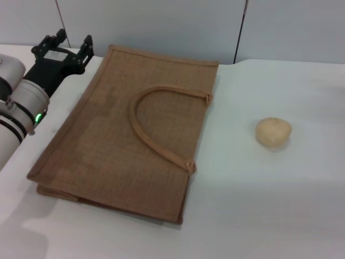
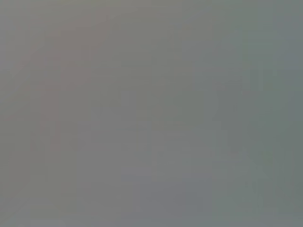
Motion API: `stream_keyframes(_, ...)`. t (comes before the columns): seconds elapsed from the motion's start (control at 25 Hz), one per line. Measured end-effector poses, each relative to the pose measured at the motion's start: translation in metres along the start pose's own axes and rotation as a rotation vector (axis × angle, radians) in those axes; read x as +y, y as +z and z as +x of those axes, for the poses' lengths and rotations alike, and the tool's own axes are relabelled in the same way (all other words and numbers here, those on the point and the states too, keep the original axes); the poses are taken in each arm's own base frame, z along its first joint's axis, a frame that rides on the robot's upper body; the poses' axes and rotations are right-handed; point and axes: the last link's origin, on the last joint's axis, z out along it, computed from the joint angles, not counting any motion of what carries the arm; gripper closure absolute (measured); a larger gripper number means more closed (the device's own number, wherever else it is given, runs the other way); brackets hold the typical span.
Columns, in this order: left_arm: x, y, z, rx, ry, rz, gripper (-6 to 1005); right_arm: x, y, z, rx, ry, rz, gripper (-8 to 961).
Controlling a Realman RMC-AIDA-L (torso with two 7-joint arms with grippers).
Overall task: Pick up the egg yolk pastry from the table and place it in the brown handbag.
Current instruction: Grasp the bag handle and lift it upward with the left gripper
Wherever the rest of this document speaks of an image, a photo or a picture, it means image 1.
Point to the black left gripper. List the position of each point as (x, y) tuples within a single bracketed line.
[(55, 63)]

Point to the brown woven handbag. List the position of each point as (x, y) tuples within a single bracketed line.
[(121, 140)]

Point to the round egg yolk pastry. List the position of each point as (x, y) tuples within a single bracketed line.
[(273, 132)]

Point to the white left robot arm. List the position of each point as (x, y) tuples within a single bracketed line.
[(27, 94)]

